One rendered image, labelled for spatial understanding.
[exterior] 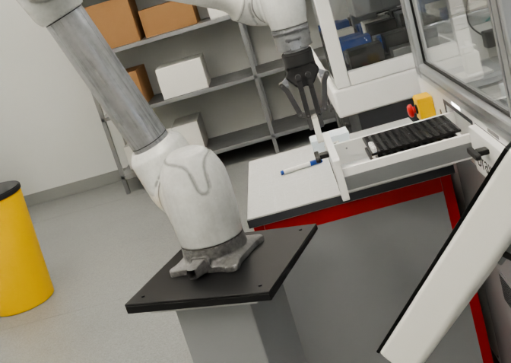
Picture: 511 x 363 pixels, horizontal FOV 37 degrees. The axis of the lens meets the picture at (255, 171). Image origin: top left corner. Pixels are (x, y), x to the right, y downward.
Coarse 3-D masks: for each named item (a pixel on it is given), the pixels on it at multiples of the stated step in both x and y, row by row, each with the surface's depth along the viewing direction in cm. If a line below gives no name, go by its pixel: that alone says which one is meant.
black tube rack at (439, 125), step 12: (432, 120) 200; (444, 120) 196; (384, 132) 202; (396, 132) 199; (408, 132) 195; (420, 132) 192; (432, 132) 189; (444, 132) 186; (456, 132) 185; (384, 144) 192; (396, 144) 189; (408, 144) 186; (420, 144) 193
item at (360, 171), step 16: (448, 112) 205; (464, 128) 197; (336, 144) 207; (352, 144) 207; (432, 144) 182; (448, 144) 182; (464, 144) 182; (352, 160) 208; (368, 160) 205; (384, 160) 183; (400, 160) 183; (416, 160) 183; (432, 160) 183; (448, 160) 183; (464, 160) 183; (352, 176) 184; (368, 176) 184; (384, 176) 184; (400, 176) 184
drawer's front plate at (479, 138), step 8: (472, 128) 173; (480, 128) 171; (472, 136) 174; (480, 136) 167; (488, 136) 164; (472, 144) 176; (480, 144) 169; (488, 144) 161; (496, 144) 158; (496, 152) 156; (488, 160) 165; (496, 160) 158; (480, 168) 176; (488, 168) 167
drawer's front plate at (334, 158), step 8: (328, 136) 203; (328, 144) 196; (328, 152) 191; (336, 152) 186; (336, 160) 181; (336, 168) 182; (336, 176) 182; (344, 184) 183; (344, 192) 183; (344, 200) 184
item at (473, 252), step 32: (480, 192) 73; (480, 224) 74; (448, 256) 77; (480, 256) 75; (416, 288) 81; (448, 288) 79; (416, 320) 83; (448, 320) 81; (384, 352) 87; (416, 352) 85
